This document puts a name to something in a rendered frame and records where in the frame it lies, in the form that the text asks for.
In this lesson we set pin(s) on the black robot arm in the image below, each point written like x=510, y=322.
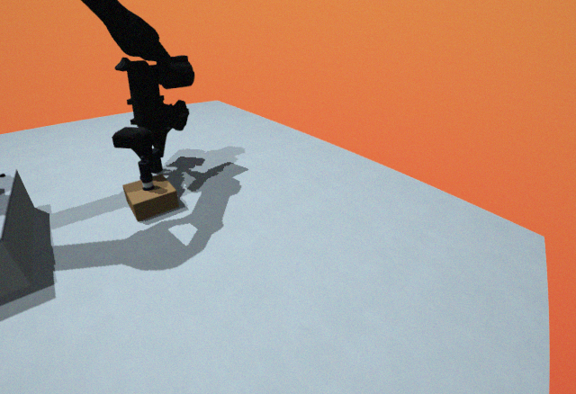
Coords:
x=137, y=38

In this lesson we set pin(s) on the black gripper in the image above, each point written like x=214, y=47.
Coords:
x=141, y=139

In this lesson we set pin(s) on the brown rectangular block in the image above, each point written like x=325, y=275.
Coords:
x=146, y=204

